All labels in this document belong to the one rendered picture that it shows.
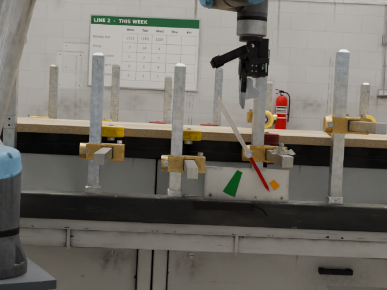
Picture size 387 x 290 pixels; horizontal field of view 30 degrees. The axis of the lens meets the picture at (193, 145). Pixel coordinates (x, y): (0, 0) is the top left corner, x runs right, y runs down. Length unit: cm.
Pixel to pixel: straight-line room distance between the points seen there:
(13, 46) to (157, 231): 79
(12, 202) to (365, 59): 824
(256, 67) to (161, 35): 731
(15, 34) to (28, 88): 791
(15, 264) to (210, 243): 84
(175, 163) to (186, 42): 723
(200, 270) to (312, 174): 51
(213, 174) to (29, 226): 59
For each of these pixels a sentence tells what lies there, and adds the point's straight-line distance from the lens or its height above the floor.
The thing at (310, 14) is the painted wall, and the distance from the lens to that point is 953.
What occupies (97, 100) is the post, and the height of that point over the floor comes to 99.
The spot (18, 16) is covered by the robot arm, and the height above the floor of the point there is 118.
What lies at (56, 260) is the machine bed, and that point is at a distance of 254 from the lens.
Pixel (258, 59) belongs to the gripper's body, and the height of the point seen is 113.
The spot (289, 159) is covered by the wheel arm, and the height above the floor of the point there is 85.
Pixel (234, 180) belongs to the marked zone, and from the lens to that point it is 222.
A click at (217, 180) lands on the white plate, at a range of 222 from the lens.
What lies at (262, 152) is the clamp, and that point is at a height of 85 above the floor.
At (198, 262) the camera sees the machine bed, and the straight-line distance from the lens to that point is 252.
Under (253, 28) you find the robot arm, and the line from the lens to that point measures 213.
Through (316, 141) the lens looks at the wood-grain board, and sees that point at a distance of 243.
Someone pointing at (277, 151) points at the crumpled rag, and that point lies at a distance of 199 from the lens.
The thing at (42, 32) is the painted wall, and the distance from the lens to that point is 968.
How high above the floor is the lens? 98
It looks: 3 degrees down
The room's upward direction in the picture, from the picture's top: 3 degrees clockwise
